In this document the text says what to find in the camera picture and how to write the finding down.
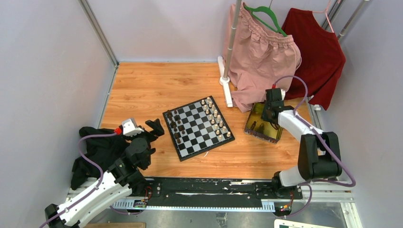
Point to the pink clothes hanger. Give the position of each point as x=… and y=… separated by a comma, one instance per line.
x=327, y=23

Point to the pink hanging shorts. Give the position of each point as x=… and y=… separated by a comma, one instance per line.
x=259, y=57

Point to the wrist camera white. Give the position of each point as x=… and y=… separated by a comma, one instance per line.
x=129, y=128
x=278, y=94

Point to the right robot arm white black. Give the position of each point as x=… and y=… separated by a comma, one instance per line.
x=319, y=151

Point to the dark chess pieces in tray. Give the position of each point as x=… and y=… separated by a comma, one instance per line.
x=258, y=127

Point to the black cloth heap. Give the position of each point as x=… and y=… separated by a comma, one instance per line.
x=103, y=151

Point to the white clothes rack stand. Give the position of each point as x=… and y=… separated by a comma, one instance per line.
x=224, y=64

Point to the dark red hanging shirt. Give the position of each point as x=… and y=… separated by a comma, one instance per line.
x=322, y=58

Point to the row of light chess pieces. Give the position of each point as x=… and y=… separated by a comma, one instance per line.
x=213, y=125

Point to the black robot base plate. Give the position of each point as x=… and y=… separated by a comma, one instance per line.
x=220, y=195

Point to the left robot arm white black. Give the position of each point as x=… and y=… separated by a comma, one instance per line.
x=121, y=179

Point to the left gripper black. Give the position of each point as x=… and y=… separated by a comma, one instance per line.
x=157, y=130

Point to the black white chess board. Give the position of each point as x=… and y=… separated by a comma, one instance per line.
x=194, y=143

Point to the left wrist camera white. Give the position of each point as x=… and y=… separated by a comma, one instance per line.
x=129, y=128

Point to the dark chess piece cluster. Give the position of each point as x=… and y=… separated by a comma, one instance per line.
x=176, y=125

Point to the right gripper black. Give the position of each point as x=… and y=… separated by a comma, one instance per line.
x=263, y=115

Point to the yellow transparent piece tray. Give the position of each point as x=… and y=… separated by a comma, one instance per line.
x=272, y=133

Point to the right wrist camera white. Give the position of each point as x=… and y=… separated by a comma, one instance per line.
x=278, y=94

